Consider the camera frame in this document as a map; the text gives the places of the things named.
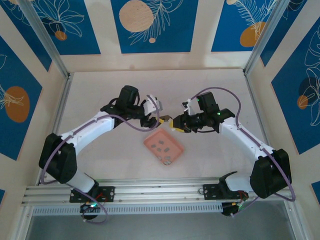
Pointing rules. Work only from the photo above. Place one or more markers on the pink plastic tray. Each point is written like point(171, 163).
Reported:
point(173, 145)

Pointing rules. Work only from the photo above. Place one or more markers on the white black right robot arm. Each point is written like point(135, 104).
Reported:
point(240, 137)

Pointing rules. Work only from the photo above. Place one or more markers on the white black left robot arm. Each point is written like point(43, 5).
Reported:
point(87, 130)

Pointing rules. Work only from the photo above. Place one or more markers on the black control board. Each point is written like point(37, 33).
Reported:
point(90, 208)
point(231, 210)

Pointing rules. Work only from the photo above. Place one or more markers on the aluminium table side rail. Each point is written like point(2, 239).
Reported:
point(61, 107)
point(258, 112)

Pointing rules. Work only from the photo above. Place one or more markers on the aluminium frame beam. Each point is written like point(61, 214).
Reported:
point(160, 190)

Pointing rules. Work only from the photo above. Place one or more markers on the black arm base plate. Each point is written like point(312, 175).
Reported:
point(110, 193)
point(211, 192)

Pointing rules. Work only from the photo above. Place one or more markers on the blue floral wall panel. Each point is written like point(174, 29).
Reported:
point(2, 197)
point(230, 25)
point(15, 137)
point(175, 37)
point(290, 112)
point(25, 32)
point(316, 190)
point(82, 42)
point(282, 37)

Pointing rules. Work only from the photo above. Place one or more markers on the aluminium corner post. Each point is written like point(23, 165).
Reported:
point(45, 37)
point(262, 37)

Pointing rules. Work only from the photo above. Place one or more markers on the aluminium frame leg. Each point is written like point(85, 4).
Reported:
point(22, 225)
point(297, 222)

